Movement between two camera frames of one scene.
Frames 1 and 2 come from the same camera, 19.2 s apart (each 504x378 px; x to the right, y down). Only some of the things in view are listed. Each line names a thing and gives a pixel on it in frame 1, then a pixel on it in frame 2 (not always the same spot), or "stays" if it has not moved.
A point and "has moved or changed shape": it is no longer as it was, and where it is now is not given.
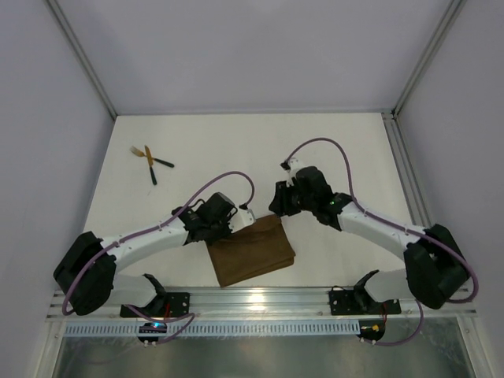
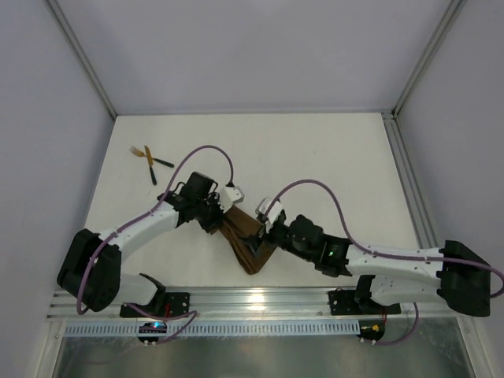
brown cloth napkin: [253, 251] has moved or changed shape
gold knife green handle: [150, 162] stays
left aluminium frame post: [56, 8] stays
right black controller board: [372, 329] stays
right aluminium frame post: [450, 18] stays
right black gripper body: [281, 201] → [259, 240]
